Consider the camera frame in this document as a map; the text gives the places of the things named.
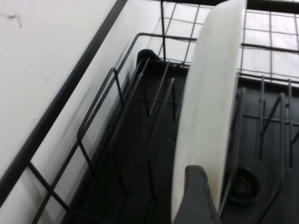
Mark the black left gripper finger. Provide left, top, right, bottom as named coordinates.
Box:
left=184, top=165, right=223, bottom=224

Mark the white round plate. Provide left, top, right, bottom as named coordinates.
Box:
left=171, top=0, right=248, bottom=224

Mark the white black-grid tablecloth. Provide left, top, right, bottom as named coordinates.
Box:
left=149, top=0, right=299, bottom=81

